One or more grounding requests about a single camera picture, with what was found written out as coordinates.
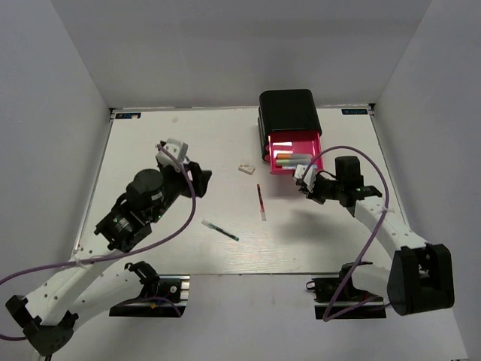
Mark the white eraser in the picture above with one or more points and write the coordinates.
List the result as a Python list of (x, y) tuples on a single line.
[(246, 168)]

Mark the red gel pen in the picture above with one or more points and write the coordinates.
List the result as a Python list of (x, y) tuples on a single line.
[(261, 203)]

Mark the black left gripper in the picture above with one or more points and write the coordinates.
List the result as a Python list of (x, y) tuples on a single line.
[(201, 178)]

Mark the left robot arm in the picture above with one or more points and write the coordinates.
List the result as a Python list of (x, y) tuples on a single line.
[(49, 315)]

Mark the green gel pen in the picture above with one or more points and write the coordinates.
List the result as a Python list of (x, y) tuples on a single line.
[(219, 230)]

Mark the right logo sticker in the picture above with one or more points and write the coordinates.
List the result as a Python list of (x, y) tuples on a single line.
[(354, 111)]

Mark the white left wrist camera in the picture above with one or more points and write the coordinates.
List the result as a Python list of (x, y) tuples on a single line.
[(171, 152)]

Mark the pink top drawer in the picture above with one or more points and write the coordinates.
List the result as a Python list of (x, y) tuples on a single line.
[(287, 149)]

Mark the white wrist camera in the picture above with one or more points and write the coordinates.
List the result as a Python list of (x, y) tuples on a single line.
[(171, 152), (304, 179)]

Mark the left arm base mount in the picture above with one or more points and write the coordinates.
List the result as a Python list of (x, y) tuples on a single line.
[(160, 296)]

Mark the left logo sticker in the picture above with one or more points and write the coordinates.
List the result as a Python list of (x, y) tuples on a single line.
[(128, 116)]

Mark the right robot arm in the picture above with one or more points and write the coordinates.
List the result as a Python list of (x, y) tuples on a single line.
[(420, 277)]

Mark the black drawer cabinet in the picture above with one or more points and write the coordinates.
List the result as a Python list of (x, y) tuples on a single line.
[(286, 110)]

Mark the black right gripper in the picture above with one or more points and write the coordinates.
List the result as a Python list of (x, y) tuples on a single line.
[(314, 195)]

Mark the orange highlighter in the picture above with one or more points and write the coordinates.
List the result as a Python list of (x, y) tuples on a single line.
[(293, 156)]

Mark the green highlighter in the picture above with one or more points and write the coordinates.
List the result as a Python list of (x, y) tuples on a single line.
[(291, 162)]

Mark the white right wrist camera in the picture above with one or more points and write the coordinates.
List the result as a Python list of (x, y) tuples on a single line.
[(304, 179)]

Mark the logo sticker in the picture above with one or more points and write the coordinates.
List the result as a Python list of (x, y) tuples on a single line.
[(354, 111), (128, 116)]

